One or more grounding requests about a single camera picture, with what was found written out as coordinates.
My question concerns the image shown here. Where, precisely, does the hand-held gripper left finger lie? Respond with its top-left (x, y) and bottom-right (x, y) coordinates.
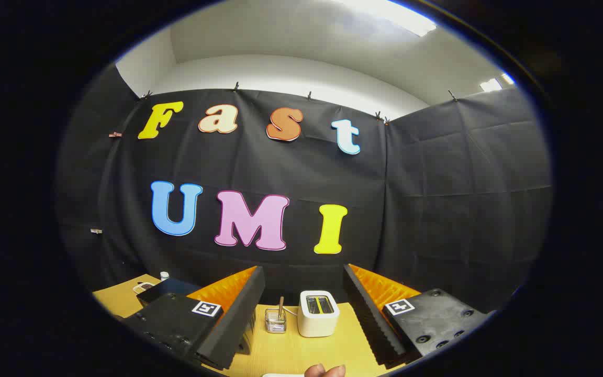
top-left (122, 265), bottom-right (266, 371)

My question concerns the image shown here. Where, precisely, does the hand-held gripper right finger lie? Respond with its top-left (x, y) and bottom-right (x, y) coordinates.
top-left (342, 263), bottom-right (489, 368)

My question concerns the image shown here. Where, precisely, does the black toaster oven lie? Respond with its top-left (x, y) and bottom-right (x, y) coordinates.
top-left (137, 278), bottom-right (256, 357)

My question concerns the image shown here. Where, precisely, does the white slot toaster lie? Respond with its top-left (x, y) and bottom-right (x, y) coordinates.
top-left (297, 290), bottom-right (340, 338)

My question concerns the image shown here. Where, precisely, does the ceiling light panel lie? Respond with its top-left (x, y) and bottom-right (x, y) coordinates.
top-left (479, 73), bottom-right (515, 93)
top-left (333, 0), bottom-right (438, 37)

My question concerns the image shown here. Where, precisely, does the clear wire basket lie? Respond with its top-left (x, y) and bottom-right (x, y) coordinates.
top-left (265, 308), bottom-right (287, 334)

